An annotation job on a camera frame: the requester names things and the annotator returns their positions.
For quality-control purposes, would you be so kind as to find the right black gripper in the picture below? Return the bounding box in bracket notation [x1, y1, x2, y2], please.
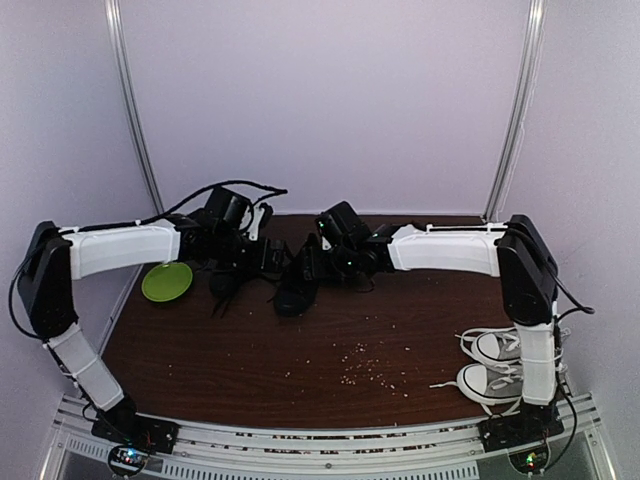
[299, 245, 357, 281]

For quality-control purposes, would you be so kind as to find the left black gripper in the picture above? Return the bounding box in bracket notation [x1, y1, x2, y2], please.
[212, 228, 295, 274]

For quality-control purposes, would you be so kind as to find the black sneaker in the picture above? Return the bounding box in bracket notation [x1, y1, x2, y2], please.
[273, 233, 323, 317]
[209, 270, 254, 317]

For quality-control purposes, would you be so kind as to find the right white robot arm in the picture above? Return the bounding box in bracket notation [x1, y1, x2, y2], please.
[302, 213, 561, 442]

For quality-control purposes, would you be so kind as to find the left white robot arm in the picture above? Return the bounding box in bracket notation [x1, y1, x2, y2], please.
[9, 215, 287, 444]

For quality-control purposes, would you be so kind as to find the green plate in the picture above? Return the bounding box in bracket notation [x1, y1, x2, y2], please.
[141, 263, 194, 303]

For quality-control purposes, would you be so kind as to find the grey sneaker rear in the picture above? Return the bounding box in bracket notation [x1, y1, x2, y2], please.
[456, 327, 521, 367]

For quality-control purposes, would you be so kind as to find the grey sneaker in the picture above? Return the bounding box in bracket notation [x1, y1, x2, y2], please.
[456, 327, 521, 367]
[430, 363, 524, 416]

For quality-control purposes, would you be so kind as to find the grey sneaker front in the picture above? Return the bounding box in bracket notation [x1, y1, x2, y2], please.
[430, 363, 524, 416]

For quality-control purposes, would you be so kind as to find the right aluminium frame post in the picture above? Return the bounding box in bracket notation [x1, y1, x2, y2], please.
[483, 0, 547, 222]

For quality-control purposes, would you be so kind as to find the aluminium frame post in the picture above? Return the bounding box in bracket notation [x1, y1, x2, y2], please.
[104, 0, 164, 214]
[483, 0, 547, 222]

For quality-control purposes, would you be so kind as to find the aluminium front rail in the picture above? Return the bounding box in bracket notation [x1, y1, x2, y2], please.
[49, 392, 606, 480]

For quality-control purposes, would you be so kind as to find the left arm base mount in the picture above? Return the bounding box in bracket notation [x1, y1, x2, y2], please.
[91, 415, 179, 479]

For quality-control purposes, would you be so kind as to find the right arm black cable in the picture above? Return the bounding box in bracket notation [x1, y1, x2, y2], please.
[542, 259, 596, 316]

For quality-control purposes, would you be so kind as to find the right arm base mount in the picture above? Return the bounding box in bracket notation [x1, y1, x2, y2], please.
[478, 404, 564, 477]

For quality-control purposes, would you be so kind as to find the left aluminium frame post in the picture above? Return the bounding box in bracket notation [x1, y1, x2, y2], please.
[104, 0, 164, 214]

